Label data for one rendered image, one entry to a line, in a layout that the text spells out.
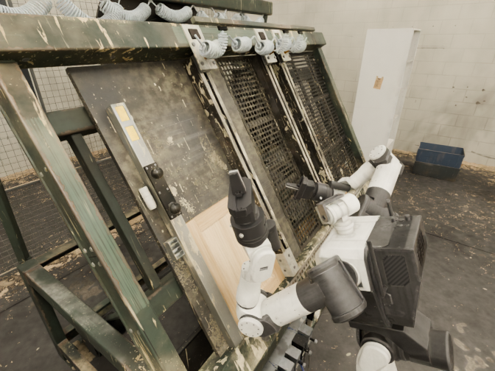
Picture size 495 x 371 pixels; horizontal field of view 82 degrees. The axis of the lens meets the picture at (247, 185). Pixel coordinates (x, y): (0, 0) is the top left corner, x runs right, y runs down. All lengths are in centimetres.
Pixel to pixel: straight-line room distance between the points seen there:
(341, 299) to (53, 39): 102
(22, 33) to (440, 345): 146
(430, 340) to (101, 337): 124
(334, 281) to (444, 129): 548
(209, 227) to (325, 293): 52
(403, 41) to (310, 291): 414
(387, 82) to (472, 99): 177
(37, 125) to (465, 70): 578
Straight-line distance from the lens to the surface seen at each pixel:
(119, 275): 91
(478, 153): 624
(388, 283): 95
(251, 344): 124
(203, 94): 130
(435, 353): 116
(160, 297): 107
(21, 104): 95
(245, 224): 69
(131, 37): 114
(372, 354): 119
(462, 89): 602
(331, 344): 237
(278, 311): 90
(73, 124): 105
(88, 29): 108
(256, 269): 77
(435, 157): 519
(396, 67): 467
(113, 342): 145
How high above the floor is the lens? 190
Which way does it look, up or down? 27 degrees down
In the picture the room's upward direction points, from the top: straight up
